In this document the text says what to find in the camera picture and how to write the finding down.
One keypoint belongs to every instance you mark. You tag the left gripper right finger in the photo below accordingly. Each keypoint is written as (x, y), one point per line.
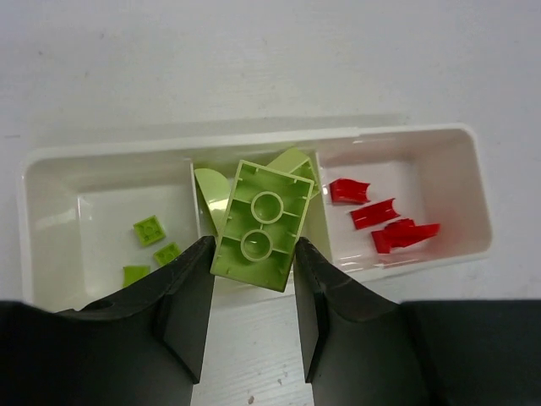
(359, 348)

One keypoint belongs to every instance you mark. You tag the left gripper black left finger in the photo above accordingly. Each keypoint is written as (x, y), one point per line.
(143, 345)

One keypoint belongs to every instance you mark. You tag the red small lego piece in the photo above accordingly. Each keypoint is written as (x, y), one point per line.
(377, 213)

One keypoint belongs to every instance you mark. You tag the green 2x2 lego plate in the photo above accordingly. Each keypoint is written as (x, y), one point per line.
(262, 223)

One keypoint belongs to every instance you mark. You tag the red arch lego piece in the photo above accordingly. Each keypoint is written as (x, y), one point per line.
(349, 191)

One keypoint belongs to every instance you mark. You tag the green curved lego piece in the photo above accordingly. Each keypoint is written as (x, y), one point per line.
(215, 189)

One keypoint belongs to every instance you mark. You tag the green slope lego brick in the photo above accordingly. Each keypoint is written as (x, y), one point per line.
(293, 161)

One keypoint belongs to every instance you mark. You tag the white divided container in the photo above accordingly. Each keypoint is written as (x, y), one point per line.
(78, 204)

